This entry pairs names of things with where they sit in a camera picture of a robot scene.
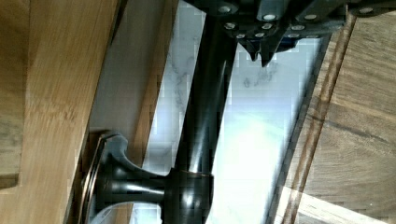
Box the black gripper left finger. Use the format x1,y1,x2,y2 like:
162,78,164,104
184,0,291,61

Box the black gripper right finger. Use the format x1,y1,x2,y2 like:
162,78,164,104
260,0,395,66

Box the black metal drawer handle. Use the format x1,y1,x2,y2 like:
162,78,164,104
78,16,237,224

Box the wooden cabinet lower front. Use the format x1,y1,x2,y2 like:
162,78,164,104
267,12,396,224

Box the wooden drawer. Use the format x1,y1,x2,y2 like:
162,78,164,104
1,0,179,224

